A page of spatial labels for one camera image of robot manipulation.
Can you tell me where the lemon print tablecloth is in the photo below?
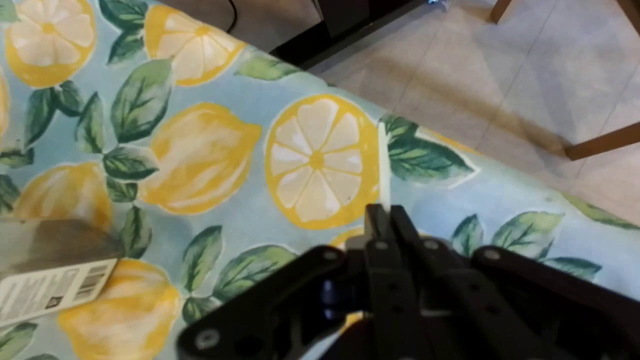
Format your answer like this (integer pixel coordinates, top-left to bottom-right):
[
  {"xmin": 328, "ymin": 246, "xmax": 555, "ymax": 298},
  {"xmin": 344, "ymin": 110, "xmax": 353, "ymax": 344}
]
[{"xmin": 0, "ymin": 0, "xmax": 640, "ymax": 360}]

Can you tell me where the wooden lattice back chair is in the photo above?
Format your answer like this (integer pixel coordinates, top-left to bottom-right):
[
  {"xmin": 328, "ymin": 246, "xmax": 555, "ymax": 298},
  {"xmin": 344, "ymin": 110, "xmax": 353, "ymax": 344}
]
[{"xmin": 489, "ymin": 0, "xmax": 640, "ymax": 162}]

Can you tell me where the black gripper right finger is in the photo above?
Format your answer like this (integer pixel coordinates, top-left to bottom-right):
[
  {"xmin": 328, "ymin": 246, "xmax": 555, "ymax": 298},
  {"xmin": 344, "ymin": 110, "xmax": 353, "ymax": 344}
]
[{"xmin": 388, "ymin": 203, "xmax": 640, "ymax": 360}]

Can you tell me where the black robot controller box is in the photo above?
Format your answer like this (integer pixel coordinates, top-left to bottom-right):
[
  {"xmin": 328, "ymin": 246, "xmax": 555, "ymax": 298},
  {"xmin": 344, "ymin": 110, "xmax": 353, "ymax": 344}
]
[{"xmin": 269, "ymin": 0, "xmax": 432, "ymax": 70}]

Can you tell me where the black floor cable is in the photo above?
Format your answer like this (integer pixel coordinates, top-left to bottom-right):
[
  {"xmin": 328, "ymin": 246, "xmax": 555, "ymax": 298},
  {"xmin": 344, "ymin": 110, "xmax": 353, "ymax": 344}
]
[{"xmin": 219, "ymin": 0, "xmax": 242, "ymax": 36}]

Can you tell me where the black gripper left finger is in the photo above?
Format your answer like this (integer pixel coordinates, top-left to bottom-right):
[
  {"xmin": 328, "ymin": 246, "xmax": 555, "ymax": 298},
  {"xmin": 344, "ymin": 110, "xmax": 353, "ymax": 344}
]
[{"xmin": 174, "ymin": 203, "xmax": 428, "ymax": 360}]

